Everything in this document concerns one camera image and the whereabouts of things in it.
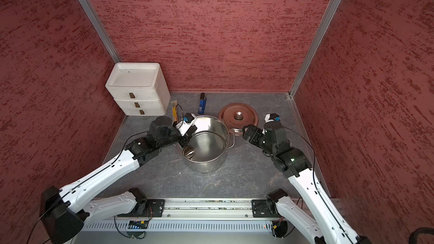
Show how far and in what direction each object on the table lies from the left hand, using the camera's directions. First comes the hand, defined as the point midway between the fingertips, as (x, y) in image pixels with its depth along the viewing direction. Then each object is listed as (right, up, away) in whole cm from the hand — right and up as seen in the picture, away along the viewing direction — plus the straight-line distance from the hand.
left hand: (193, 130), depth 75 cm
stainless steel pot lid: (+23, +5, +31) cm, 39 cm away
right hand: (+25, -2, -3) cm, 25 cm away
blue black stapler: (-1, +13, +35) cm, 37 cm away
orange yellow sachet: (-18, +7, +31) cm, 37 cm away
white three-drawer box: (-32, +21, +15) cm, 41 cm away
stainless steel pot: (+6, -9, +16) cm, 20 cm away
